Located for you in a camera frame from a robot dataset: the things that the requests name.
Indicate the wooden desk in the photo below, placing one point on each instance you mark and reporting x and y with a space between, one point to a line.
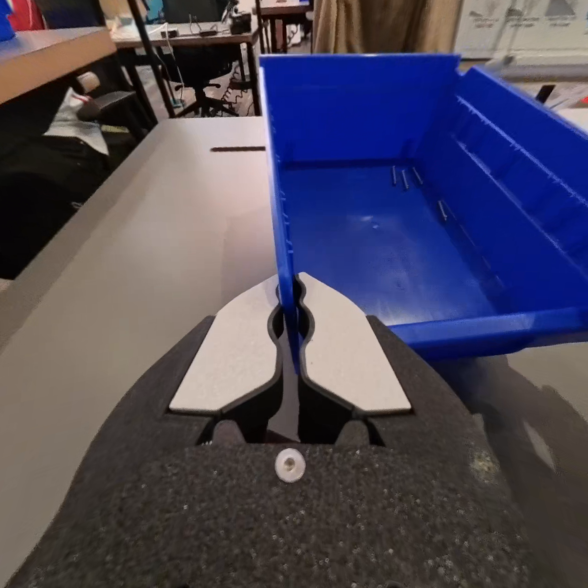
50 59

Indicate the black device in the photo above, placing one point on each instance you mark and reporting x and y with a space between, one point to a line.
240 23

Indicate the black office chair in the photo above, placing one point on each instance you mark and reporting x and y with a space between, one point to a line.
50 197
202 69

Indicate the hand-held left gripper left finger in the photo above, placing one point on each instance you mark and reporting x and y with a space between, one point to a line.
227 363

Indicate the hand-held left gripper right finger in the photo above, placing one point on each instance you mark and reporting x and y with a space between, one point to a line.
353 363

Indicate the blue plastic bin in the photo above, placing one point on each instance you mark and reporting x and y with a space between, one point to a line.
5 20
367 248

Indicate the printed instruction sign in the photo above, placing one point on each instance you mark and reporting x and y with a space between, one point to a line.
519 27

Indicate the grey top desk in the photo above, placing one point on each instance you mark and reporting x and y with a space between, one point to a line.
193 36

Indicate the white cloth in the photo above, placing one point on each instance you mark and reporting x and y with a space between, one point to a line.
73 124

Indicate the thin metal nail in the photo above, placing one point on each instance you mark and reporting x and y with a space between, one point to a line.
442 210

